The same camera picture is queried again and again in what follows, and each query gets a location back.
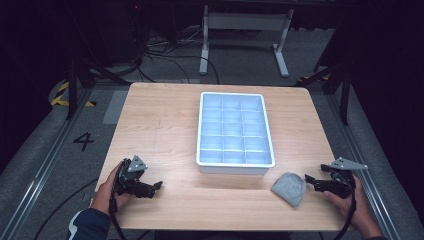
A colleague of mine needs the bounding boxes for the person's right hand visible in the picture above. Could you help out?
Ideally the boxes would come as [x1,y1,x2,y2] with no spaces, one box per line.
[322,174,385,240]

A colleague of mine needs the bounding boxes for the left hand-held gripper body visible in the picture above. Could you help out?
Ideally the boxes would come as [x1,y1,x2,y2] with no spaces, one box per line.
[114,154,155,200]

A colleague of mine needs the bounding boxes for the white divided storage tray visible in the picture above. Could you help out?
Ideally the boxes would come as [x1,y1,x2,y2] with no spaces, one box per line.
[195,91,277,176]

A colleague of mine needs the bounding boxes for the metal floor rail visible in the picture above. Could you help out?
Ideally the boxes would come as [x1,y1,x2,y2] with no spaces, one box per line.
[324,93,416,240]
[0,87,98,240]

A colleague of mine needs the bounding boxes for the grey sock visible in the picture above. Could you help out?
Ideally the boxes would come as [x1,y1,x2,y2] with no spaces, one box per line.
[270,171,307,209]

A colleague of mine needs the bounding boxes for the person's left hand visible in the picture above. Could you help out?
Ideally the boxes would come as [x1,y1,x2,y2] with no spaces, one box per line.
[90,161,133,216]

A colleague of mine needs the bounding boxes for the white metal desk frame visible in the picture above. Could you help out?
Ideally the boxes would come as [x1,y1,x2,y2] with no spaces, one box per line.
[198,4,296,79]

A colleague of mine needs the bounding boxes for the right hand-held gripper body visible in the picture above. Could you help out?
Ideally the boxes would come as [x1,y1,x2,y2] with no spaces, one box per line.
[317,156,369,200]

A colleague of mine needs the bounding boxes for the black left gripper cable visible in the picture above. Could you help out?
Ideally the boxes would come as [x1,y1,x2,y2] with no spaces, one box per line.
[107,173,130,240]

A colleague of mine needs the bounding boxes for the yellow black floor tape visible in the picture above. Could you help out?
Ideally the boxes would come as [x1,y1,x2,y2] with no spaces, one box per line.
[49,81,98,108]

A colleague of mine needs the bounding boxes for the black floor cables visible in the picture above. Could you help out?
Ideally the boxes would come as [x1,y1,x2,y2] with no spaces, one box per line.
[133,28,221,85]

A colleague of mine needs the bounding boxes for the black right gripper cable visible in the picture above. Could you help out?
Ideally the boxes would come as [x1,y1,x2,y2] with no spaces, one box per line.
[333,173,358,240]

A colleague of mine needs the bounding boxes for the black floor cable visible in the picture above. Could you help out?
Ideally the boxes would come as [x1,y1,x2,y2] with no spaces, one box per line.
[33,177,100,240]

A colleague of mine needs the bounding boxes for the black metal stand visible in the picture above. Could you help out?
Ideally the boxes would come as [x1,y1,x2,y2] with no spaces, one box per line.
[64,54,132,121]
[295,59,352,127]

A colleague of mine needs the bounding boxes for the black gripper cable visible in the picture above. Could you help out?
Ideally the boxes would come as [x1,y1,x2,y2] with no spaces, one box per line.
[107,173,130,240]
[333,173,358,240]

